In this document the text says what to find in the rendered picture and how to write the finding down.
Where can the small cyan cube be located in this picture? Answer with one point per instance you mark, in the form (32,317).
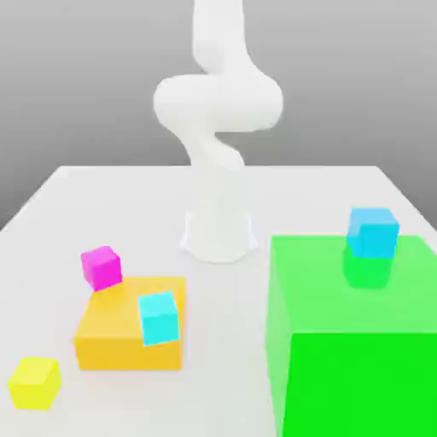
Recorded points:
(159,319)

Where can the small yellow cube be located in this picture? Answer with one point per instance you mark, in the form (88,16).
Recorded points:
(34,384)

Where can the small blue cube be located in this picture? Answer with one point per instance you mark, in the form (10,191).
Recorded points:
(374,235)

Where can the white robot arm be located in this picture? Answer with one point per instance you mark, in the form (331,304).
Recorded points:
(218,99)

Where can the large green box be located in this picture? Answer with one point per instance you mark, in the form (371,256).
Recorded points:
(358,375)

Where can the small magenta cube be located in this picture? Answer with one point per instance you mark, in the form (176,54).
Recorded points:
(101,269)

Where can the large orange box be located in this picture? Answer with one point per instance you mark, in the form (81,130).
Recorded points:
(112,338)

